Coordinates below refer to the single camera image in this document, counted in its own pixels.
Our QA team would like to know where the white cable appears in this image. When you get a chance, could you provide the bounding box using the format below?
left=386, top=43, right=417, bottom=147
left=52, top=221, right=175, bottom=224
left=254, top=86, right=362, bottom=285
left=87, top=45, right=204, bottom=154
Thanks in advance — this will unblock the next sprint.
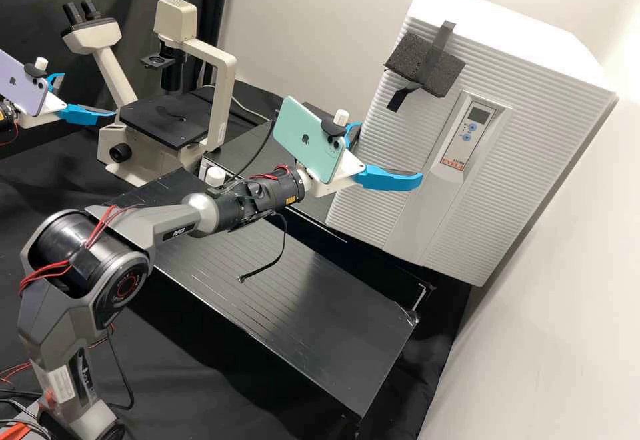
left=233, top=93, right=269, bottom=122

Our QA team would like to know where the white incubator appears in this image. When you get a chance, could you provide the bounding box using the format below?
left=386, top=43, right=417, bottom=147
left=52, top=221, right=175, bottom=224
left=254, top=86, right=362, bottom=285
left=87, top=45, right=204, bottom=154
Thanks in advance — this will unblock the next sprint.
left=407, top=0, right=619, bottom=106

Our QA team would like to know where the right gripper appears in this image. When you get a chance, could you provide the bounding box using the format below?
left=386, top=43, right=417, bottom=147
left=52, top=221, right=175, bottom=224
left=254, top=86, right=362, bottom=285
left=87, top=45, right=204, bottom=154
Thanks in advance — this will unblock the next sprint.
left=305, top=121, right=425, bottom=199

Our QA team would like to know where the cream microscope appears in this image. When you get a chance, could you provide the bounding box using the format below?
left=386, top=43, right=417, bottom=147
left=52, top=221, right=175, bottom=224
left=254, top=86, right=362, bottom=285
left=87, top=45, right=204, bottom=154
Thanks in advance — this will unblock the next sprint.
left=61, top=0, right=239, bottom=187

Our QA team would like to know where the wrist camera phone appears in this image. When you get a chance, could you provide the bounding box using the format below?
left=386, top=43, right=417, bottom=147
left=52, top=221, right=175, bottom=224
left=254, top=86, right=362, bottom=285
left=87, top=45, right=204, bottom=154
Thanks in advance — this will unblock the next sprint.
left=0, top=49, right=53, bottom=117
left=272, top=95, right=353, bottom=185

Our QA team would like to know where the black cable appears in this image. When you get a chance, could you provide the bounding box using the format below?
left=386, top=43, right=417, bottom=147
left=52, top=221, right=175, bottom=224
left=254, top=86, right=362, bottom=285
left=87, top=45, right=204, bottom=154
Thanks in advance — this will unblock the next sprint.
left=239, top=112, right=281, bottom=183
left=236, top=209, right=287, bottom=282
left=106, top=327, right=136, bottom=412

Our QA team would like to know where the left wrist camera phone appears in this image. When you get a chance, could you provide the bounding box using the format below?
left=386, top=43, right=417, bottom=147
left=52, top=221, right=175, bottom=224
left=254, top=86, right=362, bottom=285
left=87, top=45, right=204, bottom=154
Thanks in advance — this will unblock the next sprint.
left=0, top=49, right=53, bottom=117

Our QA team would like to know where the black platform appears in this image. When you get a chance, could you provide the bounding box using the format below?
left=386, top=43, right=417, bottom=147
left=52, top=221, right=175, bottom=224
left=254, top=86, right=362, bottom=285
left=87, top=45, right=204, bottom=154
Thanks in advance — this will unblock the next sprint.
left=187, top=83, right=437, bottom=313
left=87, top=167, right=419, bottom=419

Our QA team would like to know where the right wrist camera phone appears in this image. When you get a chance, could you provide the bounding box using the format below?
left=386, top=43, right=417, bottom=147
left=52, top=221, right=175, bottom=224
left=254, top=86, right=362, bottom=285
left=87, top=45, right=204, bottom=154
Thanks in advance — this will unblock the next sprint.
left=272, top=95, right=353, bottom=185

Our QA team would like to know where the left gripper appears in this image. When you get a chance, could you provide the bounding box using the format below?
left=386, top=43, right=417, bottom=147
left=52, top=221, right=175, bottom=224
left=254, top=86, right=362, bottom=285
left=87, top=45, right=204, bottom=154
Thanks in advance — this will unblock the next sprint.
left=19, top=71, right=120, bottom=130

